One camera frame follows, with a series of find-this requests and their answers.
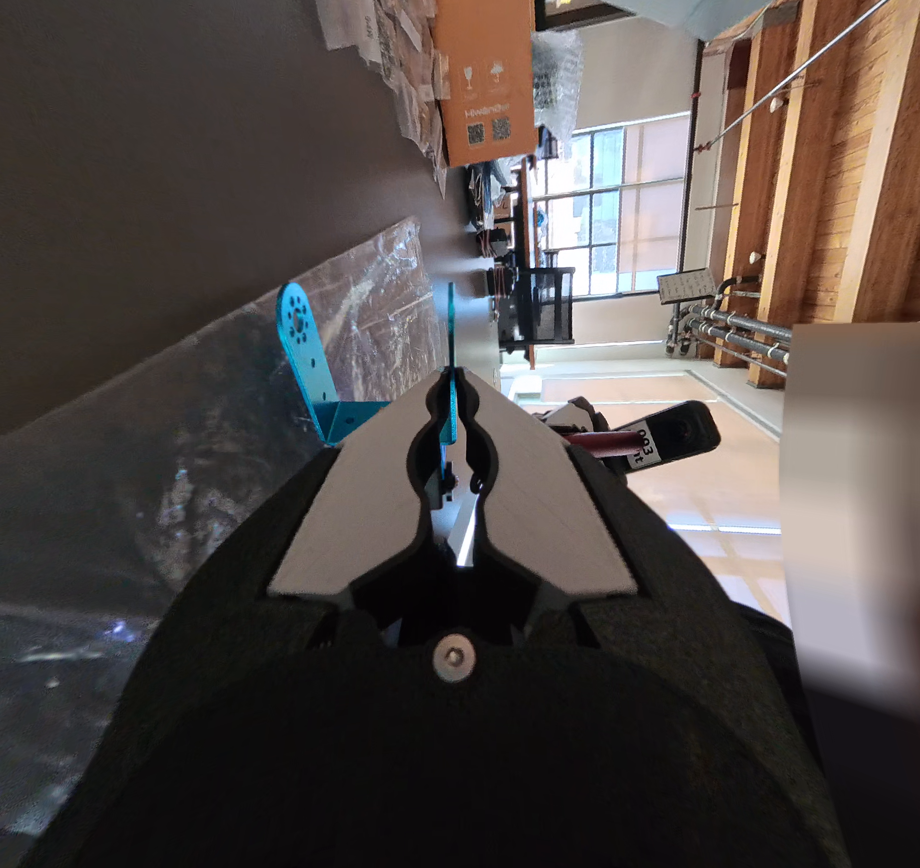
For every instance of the pile of small screw bags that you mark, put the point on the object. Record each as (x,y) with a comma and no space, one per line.
(402,56)

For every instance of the red screwdriver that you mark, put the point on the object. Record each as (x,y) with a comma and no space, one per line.
(604,442)

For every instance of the grey desk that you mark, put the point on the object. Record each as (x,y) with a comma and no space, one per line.
(180,164)

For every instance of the person's dark clothing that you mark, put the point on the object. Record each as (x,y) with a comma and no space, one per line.
(862,774)

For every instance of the black mesh cart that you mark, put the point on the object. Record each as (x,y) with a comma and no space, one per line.
(546,307)

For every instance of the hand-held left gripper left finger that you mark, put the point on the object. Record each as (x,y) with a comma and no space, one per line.
(352,516)

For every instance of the large window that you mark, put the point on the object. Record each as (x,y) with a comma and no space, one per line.
(647,200)

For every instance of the bubble wrap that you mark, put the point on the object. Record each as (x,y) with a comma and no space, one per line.
(557,77)

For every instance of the long blue U bracket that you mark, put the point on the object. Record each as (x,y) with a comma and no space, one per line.
(302,350)

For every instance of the clear plastic bag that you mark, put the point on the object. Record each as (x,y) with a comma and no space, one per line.
(180,451)

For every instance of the black servo motor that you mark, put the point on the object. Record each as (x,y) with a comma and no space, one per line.
(440,483)

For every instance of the grey ceiling pipes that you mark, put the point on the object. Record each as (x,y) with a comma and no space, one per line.
(733,325)

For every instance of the thin metal conduit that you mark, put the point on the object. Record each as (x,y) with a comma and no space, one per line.
(812,60)

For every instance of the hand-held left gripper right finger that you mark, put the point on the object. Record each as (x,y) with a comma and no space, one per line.
(553,516)

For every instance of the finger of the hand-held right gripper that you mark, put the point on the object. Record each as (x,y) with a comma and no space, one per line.
(568,421)

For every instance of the orange cardboard box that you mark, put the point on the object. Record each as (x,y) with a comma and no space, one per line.
(489,20)

